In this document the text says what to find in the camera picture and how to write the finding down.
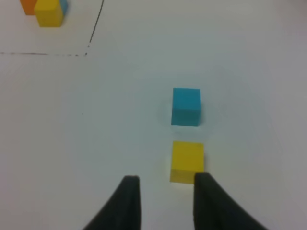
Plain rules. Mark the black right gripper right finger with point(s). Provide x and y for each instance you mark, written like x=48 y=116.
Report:
x=214 y=209

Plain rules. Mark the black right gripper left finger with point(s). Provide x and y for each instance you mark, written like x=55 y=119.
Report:
x=123 y=209

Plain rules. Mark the template yellow cube block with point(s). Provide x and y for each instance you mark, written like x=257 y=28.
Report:
x=49 y=13

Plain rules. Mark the template blue cube block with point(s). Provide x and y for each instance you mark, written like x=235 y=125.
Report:
x=64 y=6

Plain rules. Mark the template orange cube block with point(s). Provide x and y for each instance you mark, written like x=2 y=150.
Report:
x=28 y=6

